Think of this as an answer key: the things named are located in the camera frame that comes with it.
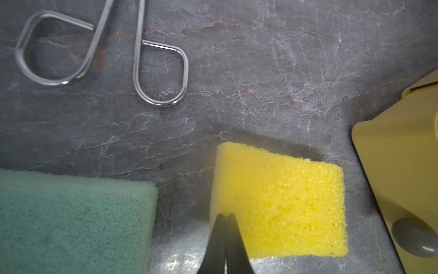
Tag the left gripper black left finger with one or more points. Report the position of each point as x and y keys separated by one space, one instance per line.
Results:
x=214 y=258

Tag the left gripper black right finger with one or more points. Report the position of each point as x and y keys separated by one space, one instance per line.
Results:
x=236 y=255

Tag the yellow bottom drawer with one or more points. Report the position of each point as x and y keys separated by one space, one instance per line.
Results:
x=398 y=150

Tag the green sponge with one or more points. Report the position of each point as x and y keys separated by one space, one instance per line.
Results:
x=74 y=225

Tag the bright yellow foam sponge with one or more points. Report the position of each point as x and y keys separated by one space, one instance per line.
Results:
x=284 y=206

